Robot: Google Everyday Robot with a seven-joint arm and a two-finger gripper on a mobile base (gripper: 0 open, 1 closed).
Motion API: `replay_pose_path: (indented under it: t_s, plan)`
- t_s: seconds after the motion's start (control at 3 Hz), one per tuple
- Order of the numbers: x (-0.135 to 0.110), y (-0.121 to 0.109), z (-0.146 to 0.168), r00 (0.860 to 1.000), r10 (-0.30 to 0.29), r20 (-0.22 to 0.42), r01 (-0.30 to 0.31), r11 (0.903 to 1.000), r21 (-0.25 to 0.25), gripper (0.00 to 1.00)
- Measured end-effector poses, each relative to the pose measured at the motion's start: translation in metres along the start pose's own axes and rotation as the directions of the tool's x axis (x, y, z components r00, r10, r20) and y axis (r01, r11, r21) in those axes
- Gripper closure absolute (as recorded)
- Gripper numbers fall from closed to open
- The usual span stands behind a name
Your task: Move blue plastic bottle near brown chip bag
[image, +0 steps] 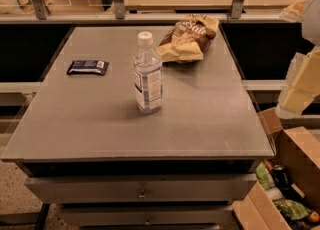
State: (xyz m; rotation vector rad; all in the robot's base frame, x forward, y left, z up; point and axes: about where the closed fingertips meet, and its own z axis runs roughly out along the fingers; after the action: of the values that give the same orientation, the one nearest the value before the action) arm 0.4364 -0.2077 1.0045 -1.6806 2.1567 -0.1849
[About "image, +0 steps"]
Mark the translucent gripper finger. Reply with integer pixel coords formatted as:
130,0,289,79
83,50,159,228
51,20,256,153
278,52,305,104

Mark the small orange fruit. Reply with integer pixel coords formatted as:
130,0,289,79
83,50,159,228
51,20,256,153
308,211,320,223

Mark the drawer with knob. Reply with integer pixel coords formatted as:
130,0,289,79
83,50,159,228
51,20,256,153
25,174,256,204
61,205,232,226

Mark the dark blue snack packet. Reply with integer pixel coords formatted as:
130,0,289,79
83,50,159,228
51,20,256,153
67,60,109,75

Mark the clear plastic water bottle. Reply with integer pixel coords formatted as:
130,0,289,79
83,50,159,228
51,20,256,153
132,31,163,113

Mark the open cardboard box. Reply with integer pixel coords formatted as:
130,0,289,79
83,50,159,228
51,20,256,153
233,108,320,230

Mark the lower drawer with knob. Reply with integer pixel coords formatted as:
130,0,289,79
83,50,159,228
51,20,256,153
61,205,232,226

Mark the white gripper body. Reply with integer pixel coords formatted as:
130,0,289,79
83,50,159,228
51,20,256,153
302,0,320,45

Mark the upper drawer with knob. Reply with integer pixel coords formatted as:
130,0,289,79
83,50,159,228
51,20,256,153
25,174,256,204

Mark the dark soda can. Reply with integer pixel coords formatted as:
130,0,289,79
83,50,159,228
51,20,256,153
273,165,290,188

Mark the green snack bag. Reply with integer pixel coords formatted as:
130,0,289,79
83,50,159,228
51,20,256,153
274,199,312,220

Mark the brown chip bag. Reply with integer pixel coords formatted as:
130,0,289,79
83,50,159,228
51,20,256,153
156,14,219,63

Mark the light green packet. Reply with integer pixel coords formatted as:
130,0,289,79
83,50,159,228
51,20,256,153
256,162,275,190

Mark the grey drawer cabinet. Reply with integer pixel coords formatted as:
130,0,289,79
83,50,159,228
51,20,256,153
2,27,273,230

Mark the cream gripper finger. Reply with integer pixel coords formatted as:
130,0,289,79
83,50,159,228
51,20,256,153
279,51,320,114

